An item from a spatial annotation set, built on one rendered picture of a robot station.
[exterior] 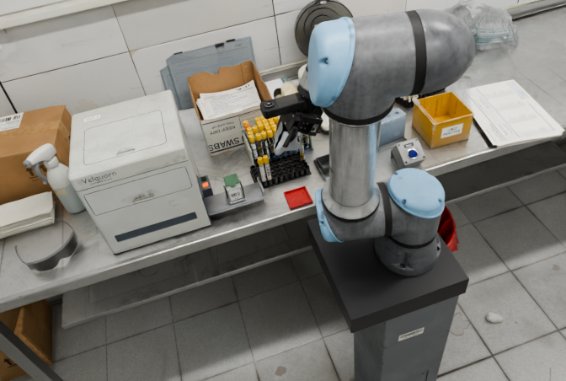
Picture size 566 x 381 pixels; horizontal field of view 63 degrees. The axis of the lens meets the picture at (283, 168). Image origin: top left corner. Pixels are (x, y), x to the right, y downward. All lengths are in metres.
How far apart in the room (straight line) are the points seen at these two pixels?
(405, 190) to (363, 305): 0.28
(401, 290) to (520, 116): 0.80
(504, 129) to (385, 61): 1.02
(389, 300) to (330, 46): 0.64
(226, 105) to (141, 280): 0.86
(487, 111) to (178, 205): 1.03
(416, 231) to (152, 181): 0.64
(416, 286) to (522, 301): 1.22
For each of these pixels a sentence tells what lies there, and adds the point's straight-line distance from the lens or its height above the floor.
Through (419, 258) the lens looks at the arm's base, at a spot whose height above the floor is 0.99.
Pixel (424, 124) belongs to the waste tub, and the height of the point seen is 0.94.
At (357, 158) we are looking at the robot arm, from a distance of 0.78.
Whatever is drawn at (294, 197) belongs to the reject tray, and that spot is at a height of 0.88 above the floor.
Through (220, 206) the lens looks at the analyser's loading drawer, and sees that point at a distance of 1.33.
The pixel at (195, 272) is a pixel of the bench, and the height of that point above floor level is 0.27.
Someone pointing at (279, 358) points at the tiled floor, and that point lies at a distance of 2.07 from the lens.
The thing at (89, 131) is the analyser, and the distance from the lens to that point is 1.31.
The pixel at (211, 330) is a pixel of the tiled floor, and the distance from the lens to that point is 2.19.
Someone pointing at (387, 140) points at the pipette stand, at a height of 0.90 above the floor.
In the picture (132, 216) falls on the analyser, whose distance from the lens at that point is 1.28.
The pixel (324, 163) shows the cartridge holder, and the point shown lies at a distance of 1.44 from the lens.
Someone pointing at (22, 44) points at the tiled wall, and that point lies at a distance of 1.73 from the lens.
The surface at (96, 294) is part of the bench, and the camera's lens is 2.14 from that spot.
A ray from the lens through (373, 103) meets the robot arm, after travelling 0.67.
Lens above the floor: 1.87
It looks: 43 degrees down
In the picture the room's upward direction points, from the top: 9 degrees counter-clockwise
